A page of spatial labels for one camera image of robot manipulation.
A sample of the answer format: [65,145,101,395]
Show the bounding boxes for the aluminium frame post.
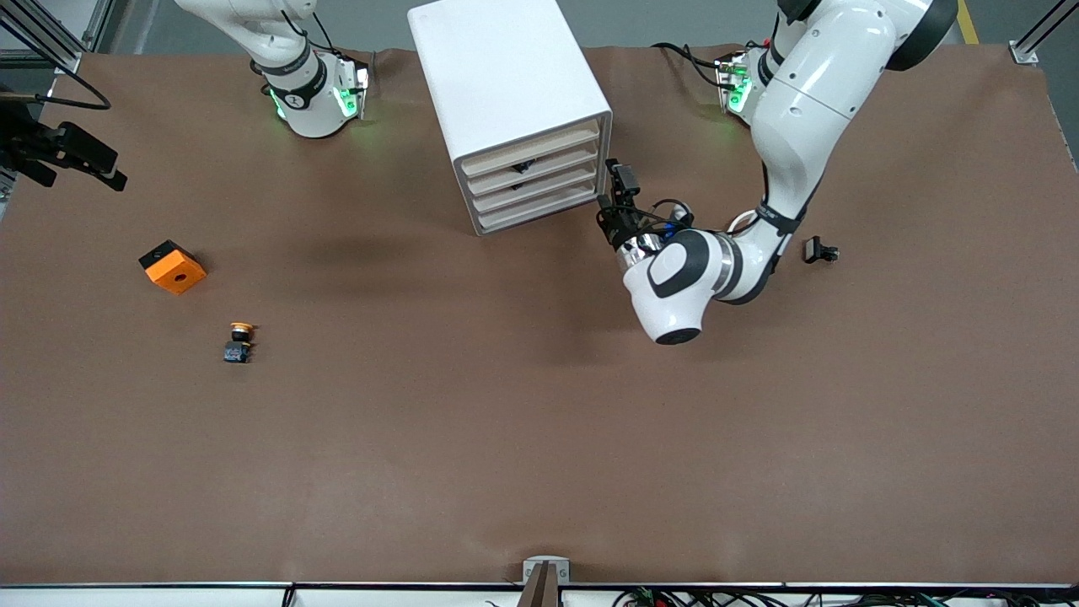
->
[0,0,115,73]
[1012,0,1079,67]

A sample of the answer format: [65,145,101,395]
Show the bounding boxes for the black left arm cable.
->
[638,198,696,241]

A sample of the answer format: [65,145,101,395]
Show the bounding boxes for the orange and black box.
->
[139,240,207,296]

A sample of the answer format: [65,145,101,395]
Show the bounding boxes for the grey metal bracket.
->
[523,556,570,584]

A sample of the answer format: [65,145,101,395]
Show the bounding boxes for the yellow mushroom push button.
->
[223,322,258,365]

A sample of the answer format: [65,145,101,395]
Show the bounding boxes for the white table edge rail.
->
[0,582,1079,607]

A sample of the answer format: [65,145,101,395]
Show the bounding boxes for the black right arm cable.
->
[34,63,112,110]

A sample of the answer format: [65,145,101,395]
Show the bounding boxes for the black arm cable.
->
[34,63,112,110]
[638,198,696,241]

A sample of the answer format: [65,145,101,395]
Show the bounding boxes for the black base cable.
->
[308,8,342,60]
[651,40,726,92]

